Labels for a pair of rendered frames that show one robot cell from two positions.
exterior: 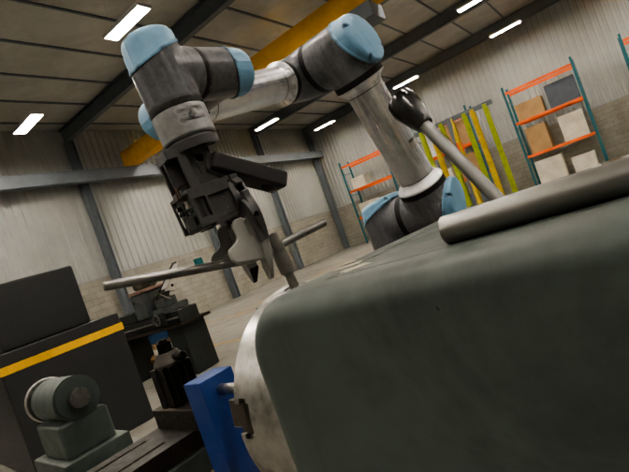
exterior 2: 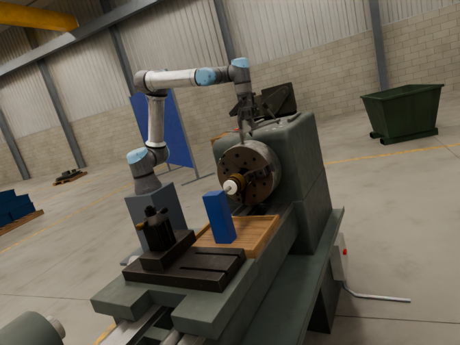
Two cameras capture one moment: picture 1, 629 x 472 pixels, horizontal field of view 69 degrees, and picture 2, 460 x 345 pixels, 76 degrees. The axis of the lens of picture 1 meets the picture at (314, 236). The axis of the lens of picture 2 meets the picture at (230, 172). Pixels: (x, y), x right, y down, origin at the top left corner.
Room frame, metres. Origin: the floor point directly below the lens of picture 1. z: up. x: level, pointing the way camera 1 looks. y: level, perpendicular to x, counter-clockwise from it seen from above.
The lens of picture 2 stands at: (1.02, 1.49, 1.46)
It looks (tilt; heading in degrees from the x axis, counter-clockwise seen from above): 13 degrees down; 260
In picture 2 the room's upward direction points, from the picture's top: 15 degrees counter-clockwise
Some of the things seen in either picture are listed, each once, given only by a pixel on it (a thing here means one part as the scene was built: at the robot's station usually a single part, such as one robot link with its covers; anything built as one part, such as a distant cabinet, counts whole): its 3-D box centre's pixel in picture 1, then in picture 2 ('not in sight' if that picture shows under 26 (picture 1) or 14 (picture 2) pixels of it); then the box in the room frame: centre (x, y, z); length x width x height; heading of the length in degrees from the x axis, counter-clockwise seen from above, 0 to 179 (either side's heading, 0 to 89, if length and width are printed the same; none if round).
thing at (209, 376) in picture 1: (226, 428); (220, 217); (0.91, 0.29, 1.00); 0.08 x 0.06 x 0.23; 139
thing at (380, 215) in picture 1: (389, 221); (140, 161); (1.21, -0.20, 1.27); 0.13 x 0.12 x 0.14; 51
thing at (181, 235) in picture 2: (192, 409); (169, 248); (1.14, 0.43, 1.00); 0.20 x 0.10 x 0.05; 49
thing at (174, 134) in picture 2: not in sight; (157, 130); (1.23, -6.75, 1.18); 4.12 x 0.80 x 2.35; 106
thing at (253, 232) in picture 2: not in sight; (231, 234); (0.88, 0.25, 0.88); 0.36 x 0.30 x 0.04; 139
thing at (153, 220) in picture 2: (168, 357); (152, 218); (1.16, 0.45, 1.13); 0.08 x 0.08 x 0.03
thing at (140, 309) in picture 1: (154, 324); not in sight; (7.48, 2.92, 0.84); 2.28 x 0.91 x 1.67; 55
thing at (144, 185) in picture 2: not in sight; (146, 181); (1.21, -0.19, 1.15); 0.15 x 0.15 x 0.10
